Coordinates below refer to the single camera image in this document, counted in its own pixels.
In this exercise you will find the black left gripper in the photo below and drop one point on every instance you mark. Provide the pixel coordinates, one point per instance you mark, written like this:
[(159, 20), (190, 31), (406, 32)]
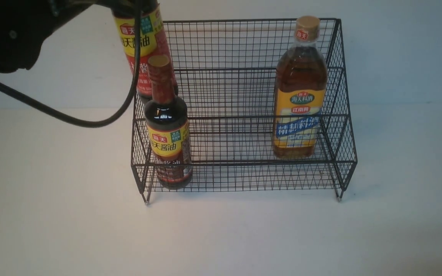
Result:
[(26, 24)]

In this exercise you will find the light soy sauce bottle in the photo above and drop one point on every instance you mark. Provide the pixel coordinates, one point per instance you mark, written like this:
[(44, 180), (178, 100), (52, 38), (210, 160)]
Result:
[(151, 41)]

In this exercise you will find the dark soy sauce bottle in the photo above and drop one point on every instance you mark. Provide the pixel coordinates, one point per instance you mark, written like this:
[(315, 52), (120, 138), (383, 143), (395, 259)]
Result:
[(167, 122)]

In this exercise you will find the yellow-label cooking wine bottle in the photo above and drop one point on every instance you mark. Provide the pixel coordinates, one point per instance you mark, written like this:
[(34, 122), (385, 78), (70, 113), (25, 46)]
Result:
[(300, 90)]

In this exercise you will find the black wire mesh shelf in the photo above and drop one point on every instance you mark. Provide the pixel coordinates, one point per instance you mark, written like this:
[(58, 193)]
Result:
[(226, 73)]

